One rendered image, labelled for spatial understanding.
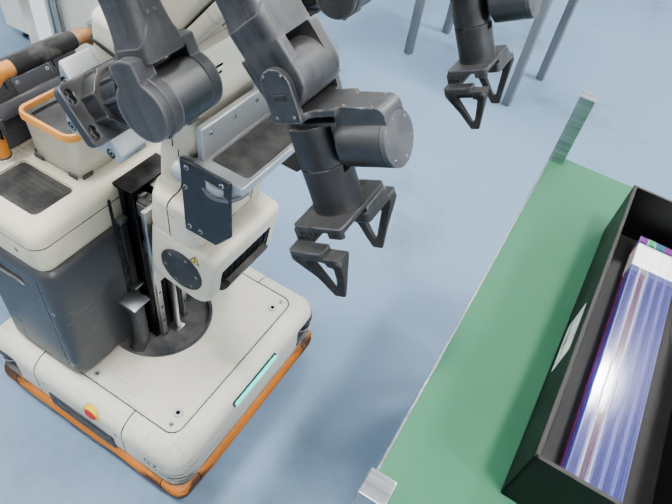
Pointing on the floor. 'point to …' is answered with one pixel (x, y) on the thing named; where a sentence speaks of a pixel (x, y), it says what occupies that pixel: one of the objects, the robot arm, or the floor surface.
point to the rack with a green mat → (501, 343)
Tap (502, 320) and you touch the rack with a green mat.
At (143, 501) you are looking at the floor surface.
